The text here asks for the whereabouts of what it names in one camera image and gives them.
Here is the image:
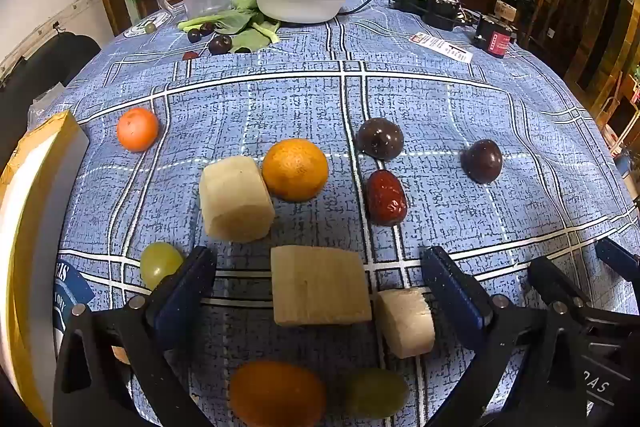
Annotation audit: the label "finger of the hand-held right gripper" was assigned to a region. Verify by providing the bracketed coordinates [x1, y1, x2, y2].
[529, 257, 640, 325]
[595, 237, 640, 283]

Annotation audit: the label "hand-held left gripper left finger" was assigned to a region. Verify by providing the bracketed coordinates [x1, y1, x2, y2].
[52, 246, 217, 427]

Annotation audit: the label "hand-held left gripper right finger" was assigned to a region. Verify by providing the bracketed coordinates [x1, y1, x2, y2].
[420, 246, 588, 427]

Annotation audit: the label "small pale sugarcane chunk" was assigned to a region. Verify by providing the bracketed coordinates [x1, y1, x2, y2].
[375, 288, 436, 359]

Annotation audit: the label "dark purple plum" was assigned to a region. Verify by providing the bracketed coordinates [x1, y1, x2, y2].
[461, 139, 504, 184]
[356, 117, 405, 160]

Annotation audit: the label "large orange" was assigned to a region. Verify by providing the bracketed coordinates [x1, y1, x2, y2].
[261, 138, 330, 202]

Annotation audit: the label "green grape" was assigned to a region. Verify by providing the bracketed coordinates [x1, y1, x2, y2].
[345, 368, 409, 420]
[140, 242, 185, 291]

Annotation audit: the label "red jujube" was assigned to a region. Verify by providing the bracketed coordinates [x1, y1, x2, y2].
[366, 169, 408, 227]

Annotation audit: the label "oval orange fruit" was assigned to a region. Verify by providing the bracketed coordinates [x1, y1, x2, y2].
[229, 359, 327, 427]

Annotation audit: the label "small orange tangerine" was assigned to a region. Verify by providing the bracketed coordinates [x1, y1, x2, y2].
[116, 107, 160, 152]

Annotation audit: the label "yellow cardboard box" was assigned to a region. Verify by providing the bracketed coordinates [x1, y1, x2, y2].
[0, 109, 91, 427]

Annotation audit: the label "blue checked tablecloth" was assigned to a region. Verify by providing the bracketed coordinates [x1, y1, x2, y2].
[52, 0, 640, 427]

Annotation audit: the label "red and white leaflet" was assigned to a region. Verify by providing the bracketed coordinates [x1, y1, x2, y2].
[409, 33, 475, 64]

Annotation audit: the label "wooden stair railing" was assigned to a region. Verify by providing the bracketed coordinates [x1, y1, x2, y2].
[530, 0, 596, 58]

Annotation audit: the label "black chair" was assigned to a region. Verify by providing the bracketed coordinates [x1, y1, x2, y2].
[0, 34, 101, 158]

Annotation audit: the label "green vegetable leaves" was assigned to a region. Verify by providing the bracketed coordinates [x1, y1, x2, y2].
[178, 0, 282, 54]

